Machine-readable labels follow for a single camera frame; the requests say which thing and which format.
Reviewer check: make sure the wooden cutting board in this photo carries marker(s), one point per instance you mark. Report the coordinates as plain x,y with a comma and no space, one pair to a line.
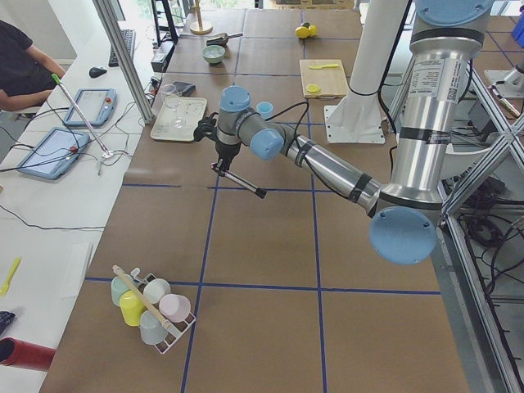
332,82

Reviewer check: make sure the red cylinder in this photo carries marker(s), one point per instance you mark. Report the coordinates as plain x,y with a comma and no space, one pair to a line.
22,354

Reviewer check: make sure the teach pendant tablet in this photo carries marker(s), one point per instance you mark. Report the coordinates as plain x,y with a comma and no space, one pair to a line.
54,154
96,104

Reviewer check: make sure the metal ice scoop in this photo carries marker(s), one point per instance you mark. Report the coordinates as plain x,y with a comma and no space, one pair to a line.
222,39

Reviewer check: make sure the dark grey cloth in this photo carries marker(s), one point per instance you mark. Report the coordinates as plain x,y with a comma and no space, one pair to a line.
184,89

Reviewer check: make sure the computer mouse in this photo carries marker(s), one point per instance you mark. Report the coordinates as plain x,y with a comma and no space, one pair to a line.
97,71

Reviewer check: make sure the near teach pendant tablet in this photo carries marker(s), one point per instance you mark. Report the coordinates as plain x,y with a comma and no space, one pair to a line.
54,154

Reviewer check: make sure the green bowl of ice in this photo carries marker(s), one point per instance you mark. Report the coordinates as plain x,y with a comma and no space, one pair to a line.
213,54

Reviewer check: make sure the white cup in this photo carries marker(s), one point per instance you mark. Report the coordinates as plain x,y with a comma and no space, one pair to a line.
156,289

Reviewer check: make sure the wooden stand with base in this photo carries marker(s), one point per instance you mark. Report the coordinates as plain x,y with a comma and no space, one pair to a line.
199,26

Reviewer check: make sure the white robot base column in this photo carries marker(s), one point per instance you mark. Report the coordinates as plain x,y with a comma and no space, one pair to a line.
357,118

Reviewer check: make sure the mint green cup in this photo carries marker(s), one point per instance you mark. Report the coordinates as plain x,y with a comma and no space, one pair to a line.
118,288

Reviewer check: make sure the white wire cup rack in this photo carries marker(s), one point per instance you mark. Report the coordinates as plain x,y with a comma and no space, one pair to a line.
176,330

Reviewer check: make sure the clear glass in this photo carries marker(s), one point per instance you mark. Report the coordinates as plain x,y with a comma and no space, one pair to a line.
172,102

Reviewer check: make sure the wooden rack handle rod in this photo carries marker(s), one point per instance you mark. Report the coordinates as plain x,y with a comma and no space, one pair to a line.
118,271

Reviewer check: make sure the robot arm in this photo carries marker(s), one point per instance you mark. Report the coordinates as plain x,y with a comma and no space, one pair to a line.
404,211

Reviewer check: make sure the pink cup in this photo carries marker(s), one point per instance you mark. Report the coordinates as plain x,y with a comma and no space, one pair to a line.
174,307

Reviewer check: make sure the yellow cup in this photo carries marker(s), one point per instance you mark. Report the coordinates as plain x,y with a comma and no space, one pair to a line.
131,308

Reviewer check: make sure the blue cup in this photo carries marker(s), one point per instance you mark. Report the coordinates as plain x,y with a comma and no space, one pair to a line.
265,109

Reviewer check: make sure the aluminium frame post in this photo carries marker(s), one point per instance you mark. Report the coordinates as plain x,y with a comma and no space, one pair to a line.
110,24

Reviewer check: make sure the yellow plastic knife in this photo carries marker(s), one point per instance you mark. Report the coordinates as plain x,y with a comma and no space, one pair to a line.
324,66

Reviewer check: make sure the steel stirring rod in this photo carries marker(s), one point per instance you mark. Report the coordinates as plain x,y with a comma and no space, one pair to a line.
258,191

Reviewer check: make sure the seated person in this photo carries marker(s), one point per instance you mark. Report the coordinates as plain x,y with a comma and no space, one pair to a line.
26,71

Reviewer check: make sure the lemon slice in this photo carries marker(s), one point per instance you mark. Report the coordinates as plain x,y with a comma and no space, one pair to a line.
312,88

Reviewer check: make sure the cream bear tray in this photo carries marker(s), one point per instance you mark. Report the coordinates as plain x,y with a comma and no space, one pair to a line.
191,109

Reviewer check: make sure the far teach pendant tablet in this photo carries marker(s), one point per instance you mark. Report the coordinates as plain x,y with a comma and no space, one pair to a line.
96,104

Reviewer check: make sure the pale grey cup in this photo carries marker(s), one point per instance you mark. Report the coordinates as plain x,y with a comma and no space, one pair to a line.
151,331

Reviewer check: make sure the microphone stick stand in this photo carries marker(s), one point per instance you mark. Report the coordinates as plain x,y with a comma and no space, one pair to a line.
106,152

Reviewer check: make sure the whole yellow lemons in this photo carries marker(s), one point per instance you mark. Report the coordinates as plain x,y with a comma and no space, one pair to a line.
306,30

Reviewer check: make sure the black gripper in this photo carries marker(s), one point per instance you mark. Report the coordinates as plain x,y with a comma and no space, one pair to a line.
226,152

